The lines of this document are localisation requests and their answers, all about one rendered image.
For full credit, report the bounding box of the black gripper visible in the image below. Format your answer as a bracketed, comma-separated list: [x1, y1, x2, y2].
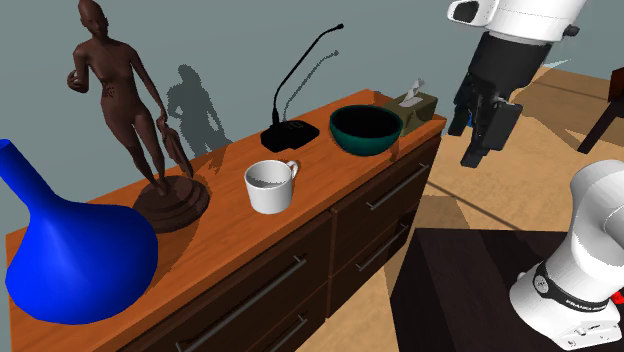
[447, 31, 555, 169]

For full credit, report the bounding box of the olive green tissue box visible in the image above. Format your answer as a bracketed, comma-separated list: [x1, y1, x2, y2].
[382, 78, 439, 138]

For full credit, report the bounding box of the teal bowl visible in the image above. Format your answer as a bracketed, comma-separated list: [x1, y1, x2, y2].
[329, 104, 404, 158]

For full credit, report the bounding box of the dark wooden chair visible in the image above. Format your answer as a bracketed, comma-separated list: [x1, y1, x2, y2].
[576, 67, 624, 155]

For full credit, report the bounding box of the dark robot stand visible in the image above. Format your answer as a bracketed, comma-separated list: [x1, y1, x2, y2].
[389, 227, 624, 352]

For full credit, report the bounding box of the black gooseneck microphone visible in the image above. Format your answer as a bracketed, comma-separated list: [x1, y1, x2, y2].
[260, 22, 345, 153]

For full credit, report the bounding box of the white mug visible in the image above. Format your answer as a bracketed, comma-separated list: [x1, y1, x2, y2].
[243, 159, 300, 215]

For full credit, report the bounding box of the wooden chest of drawers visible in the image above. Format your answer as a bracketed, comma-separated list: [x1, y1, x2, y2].
[4, 88, 448, 352]

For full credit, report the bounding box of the brown human figure statue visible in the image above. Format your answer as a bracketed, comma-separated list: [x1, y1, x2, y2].
[66, 0, 211, 234]

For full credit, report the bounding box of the blue vase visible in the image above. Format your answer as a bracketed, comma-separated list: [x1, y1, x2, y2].
[0, 138, 160, 326]

